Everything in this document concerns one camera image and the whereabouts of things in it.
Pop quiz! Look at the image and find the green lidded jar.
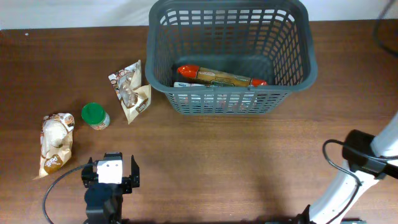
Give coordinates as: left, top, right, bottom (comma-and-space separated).
81, 103, 110, 130

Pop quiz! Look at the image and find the beige mushroom snack pouch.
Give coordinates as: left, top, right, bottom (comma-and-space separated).
108, 60, 152, 124

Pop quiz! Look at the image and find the tissue pack multipack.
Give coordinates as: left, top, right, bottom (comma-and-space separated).
172, 81, 259, 113

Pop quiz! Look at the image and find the red spaghetti packet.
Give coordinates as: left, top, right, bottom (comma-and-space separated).
177, 65, 268, 87

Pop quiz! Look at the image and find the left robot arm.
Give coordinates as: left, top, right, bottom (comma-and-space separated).
81, 152, 140, 224

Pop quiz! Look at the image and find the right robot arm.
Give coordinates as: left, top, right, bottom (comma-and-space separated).
292, 116, 397, 223

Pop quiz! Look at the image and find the beige bread bag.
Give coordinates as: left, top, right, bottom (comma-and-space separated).
34, 113, 75, 180

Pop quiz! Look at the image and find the grey plastic basket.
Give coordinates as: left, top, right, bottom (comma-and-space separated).
145, 0, 318, 115

